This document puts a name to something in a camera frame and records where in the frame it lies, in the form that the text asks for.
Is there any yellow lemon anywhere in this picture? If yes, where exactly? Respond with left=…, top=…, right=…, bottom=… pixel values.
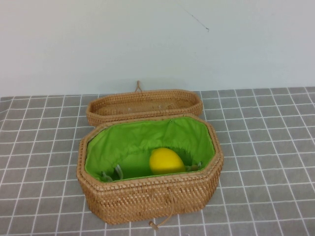
left=149, top=147, right=186, bottom=176

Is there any green fabric basket liner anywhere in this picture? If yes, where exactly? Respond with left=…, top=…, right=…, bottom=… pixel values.
left=85, top=117, right=214, bottom=183

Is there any woven rattan basket lid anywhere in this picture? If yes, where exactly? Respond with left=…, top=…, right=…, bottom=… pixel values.
left=86, top=88, right=204, bottom=128

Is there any woven rattan basket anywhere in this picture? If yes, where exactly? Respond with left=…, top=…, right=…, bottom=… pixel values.
left=76, top=113, right=225, bottom=226

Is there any grey checked tablecloth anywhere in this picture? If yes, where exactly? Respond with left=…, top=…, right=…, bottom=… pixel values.
left=0, top=87, right=315, bottom=236

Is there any white liner drawstring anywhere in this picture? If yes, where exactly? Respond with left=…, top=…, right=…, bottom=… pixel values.
left=186, top=161, right=203, bottom=172
left=102, top=165, right=124, bottom=183

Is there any cord with wooden toggle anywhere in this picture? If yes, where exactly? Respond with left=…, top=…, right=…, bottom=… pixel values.
left=149, top=189, right=176, bottom=231

